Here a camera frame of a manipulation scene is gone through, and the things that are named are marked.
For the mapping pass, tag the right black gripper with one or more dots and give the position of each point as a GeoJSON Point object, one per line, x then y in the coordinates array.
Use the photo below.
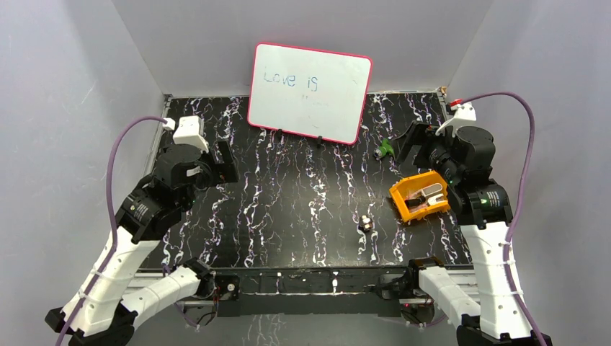
{"type": "Point", "coordinates": [418, 134]}

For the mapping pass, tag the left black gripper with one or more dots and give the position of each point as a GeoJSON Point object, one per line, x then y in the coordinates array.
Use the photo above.
{"type": "Point", "coordinates": [225, 161]}

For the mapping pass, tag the green water faucet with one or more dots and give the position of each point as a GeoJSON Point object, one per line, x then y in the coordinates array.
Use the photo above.
{"type": "Point", "coordinates": [384, 149]}

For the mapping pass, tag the silver hex nut fitting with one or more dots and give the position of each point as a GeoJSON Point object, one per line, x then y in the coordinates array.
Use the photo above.
{"type": "Point", "coordinates": [365, 224]}

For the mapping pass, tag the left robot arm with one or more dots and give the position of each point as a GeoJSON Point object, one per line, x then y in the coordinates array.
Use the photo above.
{"type": "Point", "coordinates": [103, 312]}

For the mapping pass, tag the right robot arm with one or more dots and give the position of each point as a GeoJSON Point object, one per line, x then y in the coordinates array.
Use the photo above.
{"type": "Point", "coordinates": [483, 211]}

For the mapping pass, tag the orange parts bin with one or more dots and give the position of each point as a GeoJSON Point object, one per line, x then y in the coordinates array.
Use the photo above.
{"type": "Point", "coordinates": [406, 197]}

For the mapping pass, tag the white part in bin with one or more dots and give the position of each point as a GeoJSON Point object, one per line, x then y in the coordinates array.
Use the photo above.
{"type": "Point", "coordinates": [433, 194]}

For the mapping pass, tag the pink framed whiteboard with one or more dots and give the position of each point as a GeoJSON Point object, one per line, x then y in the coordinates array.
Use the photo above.
{"type": "Point", "coordinates": [309, 92]}

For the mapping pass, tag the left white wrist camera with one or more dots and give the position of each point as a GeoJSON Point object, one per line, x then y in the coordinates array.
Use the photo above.
{"type": "Point", "coordinates": [190, 130]}

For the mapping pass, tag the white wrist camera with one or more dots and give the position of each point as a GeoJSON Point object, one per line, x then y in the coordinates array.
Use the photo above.
{"type": "Point", "coordinates": [190, 130]}
{"type": "Point", "coordinates": [464, 115]}

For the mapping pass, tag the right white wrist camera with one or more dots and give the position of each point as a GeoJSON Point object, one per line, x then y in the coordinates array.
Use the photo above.
{"type": "Point", "coordinates": [464, 115]}

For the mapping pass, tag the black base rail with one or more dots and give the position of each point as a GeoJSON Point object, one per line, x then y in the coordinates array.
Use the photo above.
{"type": "Point", "coordinates": [314, 290]}

